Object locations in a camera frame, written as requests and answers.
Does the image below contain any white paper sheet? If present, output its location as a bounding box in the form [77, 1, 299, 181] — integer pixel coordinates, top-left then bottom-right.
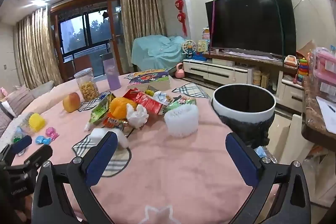
[316, 95, 336, 134]

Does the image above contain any blue candy wrapper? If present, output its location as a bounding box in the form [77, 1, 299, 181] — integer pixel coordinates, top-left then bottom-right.
[35, 135, 51, 145]

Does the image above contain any red yellow apple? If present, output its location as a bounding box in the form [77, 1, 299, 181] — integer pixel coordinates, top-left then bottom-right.
[62, 92, 81, 113]

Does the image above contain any green cord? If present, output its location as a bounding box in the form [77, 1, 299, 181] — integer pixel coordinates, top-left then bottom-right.
[278, 0, 285, 67]

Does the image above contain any white tissue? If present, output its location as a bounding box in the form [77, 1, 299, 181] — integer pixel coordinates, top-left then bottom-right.
[126, 103, 150, 128]

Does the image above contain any red hanging decoration string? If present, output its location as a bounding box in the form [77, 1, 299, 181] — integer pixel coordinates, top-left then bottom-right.
[171, 0, 188, 37]

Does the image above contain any brown marble counter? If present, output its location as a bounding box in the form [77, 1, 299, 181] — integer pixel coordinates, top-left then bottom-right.
[301, 77, 336, 147]

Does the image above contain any toy ferris wheel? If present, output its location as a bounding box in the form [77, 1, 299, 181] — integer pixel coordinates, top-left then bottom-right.
[181, 40, 196, 59]

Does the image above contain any yellow fluffy ball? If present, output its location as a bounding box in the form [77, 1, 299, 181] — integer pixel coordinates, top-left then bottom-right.
[109, 97, 137, 117]

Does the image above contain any green blue wrapper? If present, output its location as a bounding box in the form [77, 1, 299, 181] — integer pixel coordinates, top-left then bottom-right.
[12, 127, 27, 143]

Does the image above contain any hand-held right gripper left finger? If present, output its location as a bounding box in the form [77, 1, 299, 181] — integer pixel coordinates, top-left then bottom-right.
[31, 131, 118, 224]

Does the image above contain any red snack packet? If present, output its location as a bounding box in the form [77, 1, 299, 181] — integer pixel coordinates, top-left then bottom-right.
[123, 88, 164, 115]

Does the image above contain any pink plastic storage box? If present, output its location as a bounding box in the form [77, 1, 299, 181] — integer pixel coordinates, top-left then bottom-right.
[311, 47, 336, 75]
[315, 74, 336, 98]

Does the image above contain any white bin with black bag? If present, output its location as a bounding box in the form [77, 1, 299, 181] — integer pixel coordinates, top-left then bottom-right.
[211, 84, 277, 149]

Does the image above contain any pink cushion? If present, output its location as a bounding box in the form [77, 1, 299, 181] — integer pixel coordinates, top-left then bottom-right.
[4, 86, 34, 118]

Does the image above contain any red orange snack wrapper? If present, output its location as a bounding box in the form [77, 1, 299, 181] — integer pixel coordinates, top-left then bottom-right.
[102, 118, 129, 131]

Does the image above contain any white foam fruit net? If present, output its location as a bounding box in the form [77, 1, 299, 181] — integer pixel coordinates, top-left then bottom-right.
[164, 105, 199, 137]
[89, 128, 129, 148]

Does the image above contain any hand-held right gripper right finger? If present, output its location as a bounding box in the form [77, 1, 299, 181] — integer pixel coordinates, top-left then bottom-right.
[225, 132, 311, 224]

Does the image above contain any yellow spiky ball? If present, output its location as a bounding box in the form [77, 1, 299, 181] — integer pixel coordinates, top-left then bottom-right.
[28, 113, 46, 132]

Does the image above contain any colourful printed cardboard box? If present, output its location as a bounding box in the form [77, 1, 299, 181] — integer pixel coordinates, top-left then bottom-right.
[127, 68, 171, 92]

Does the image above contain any yellow green activity toy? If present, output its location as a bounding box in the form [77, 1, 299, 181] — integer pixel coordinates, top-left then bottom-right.
[197, 40, 210, 52]

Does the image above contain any pink blanket with plaid patches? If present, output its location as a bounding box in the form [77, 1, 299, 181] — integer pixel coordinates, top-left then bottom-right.
[0, 73, 252, 224]

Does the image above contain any white chair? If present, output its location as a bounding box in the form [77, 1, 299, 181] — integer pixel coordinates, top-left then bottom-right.
[268, 114, 315, 161]

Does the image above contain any light blue plastic wrapper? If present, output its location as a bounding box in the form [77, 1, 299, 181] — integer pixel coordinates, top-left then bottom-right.
[254, 147, 268, 160]

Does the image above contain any pink candy wrapper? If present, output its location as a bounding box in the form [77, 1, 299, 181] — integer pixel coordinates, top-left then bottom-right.
[45, 127, 59, 139]

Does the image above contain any purple drink bottle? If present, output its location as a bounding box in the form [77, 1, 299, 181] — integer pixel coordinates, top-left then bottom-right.
[102, 53, 122, 90]

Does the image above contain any rainbow stacking ring toy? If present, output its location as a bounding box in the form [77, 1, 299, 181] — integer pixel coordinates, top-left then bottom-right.
[297, 57, 310, 83]

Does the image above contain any black flat screen television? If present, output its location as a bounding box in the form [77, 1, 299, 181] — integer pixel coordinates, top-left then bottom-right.
[205, 0, 297, 59]

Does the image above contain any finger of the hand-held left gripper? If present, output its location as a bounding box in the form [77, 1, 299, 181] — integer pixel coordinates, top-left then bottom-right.
[11, 135, 33, 156]
[0, 145, 53, 170]

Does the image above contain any brown cardboard piece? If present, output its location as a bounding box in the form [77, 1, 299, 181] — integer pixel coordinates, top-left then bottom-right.
[297, 40, 315, 56]

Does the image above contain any green pink printed packet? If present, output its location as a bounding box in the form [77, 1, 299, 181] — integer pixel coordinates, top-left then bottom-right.
[168, 97, 197, 109]

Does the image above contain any white television cabinet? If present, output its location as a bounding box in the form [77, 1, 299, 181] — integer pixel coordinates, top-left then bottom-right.
[182, 52, 305, 114]

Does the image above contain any beige patterned curtain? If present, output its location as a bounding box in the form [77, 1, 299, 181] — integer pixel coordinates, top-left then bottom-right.
[119, 0, 167, 69]
[14, 7, 63, 90]

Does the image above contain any green snack packet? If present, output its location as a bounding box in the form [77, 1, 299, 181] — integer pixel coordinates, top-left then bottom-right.
[84, 94, 116, 131]

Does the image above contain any pink kettlebell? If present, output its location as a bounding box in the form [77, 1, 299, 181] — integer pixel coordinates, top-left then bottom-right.
[174, 63, 185, 79]

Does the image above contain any clear jar of snack balls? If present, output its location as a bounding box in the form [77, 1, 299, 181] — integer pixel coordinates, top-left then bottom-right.
[74, 68, 100, 102]

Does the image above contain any wooden framed glass door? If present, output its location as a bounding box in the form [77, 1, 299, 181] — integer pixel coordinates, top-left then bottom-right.
[50, 0, 125, 80]

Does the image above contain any teal cloth covered armchair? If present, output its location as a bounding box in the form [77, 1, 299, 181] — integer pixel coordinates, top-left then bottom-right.
[131, 34, 188, 75]

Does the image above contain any white blue snack packet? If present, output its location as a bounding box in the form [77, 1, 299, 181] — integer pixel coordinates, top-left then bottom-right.
[154, 91, 174, 106]

